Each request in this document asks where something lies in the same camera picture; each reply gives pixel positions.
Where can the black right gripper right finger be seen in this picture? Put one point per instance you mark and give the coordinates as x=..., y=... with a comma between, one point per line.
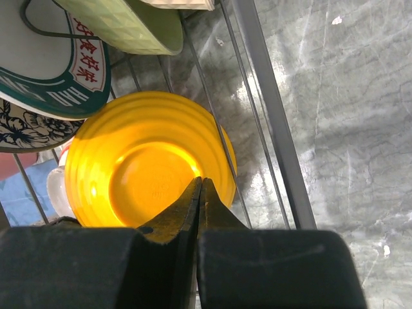
x=239, y=267

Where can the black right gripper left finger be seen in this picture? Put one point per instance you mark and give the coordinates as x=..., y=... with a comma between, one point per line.
x=64, y=265

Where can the orange bowl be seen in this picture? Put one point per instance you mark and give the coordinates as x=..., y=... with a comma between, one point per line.
x=139, y=153

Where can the red white patterned dish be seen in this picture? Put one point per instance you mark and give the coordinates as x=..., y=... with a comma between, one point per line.
x=55, y=185

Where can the pink plastic cup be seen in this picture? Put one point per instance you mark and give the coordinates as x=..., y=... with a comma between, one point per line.
x=8, y=166

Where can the blue floral plate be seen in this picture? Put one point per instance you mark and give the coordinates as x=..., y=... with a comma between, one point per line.
x=23, y=131

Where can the teal rim white plate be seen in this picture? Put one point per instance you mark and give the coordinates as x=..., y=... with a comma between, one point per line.
x=50, y=62

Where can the green square panda dish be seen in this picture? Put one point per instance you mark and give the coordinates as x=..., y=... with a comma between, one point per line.
x=134, y=27

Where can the cream square cartoon dish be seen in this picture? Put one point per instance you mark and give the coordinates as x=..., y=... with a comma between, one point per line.
x=182, y=4

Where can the blue letter-print cloth mat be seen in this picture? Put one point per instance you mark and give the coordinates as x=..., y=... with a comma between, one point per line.
x=18, y=203

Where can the black wire dish rack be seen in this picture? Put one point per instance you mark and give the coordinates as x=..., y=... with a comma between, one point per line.
x=268, y=113

